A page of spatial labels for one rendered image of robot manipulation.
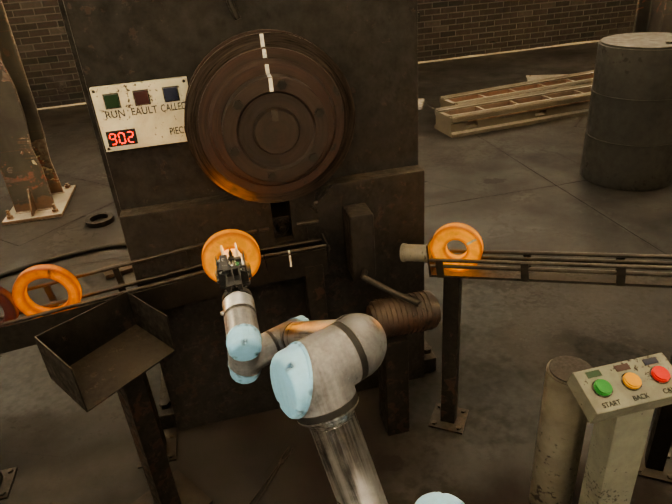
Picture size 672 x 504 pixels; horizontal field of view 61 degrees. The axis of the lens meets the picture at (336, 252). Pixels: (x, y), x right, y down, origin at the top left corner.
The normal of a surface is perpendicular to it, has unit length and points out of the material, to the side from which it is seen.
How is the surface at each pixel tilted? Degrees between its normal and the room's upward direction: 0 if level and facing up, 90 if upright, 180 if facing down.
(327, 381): 68
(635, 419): 90
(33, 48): 90
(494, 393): 0
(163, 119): 90
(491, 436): 0
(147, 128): 90
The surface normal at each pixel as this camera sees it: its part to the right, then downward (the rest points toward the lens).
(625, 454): 0.22, 0.45
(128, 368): -0.13, -0.84
